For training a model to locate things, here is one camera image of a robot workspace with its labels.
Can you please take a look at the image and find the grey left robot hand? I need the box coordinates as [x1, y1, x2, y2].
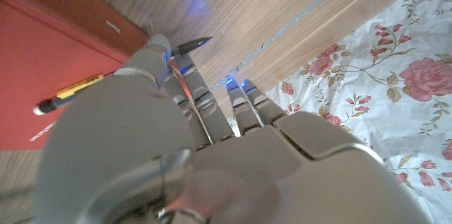
[31, 33, 432, 224]

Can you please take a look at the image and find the black mechanical pencil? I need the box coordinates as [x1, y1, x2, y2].
[32, 35, 213, 116]

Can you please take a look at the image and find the red notebook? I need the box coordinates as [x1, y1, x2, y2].
[0, 0, 149, 151]

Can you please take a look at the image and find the floral backdrop cloth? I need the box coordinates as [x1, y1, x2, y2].
[227, 0, 452, 224]

